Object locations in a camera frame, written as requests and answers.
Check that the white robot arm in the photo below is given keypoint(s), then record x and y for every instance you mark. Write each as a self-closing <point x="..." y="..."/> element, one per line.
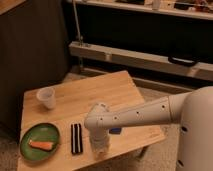
<point x="192" y="110"/>

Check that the long white shelf beam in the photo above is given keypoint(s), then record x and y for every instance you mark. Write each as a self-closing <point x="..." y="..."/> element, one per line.
<point x="140" y="60"/>

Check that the wooden table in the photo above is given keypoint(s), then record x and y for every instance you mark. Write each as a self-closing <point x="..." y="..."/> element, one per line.
<point x="73" y="101"/>

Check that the orange carrot piece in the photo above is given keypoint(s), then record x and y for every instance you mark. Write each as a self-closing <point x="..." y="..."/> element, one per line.
<point x="43" y="145"/>

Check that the metal vertical pole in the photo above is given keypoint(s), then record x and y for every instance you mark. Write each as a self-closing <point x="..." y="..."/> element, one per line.
<point x="80" y="40"/>

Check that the white plastic cup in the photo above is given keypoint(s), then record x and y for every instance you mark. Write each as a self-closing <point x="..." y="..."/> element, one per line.
<point x="46" y="96"/>

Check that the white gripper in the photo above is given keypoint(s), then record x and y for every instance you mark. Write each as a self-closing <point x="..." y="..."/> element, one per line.
<point x="100" y="146"/>

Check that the black striped rectangular block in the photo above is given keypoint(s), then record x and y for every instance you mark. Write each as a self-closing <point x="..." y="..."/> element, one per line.
<point x="76" y="139"/>

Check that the black handle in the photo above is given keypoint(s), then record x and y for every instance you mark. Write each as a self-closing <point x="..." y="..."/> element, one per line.
<point x="181" y="62"/>

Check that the blue sponge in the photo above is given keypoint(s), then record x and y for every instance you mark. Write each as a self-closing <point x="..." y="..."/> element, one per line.
<point x="115" y="131"/>

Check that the green plate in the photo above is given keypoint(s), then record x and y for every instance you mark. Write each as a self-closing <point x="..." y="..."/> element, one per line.
<point x="39" y="132"/>

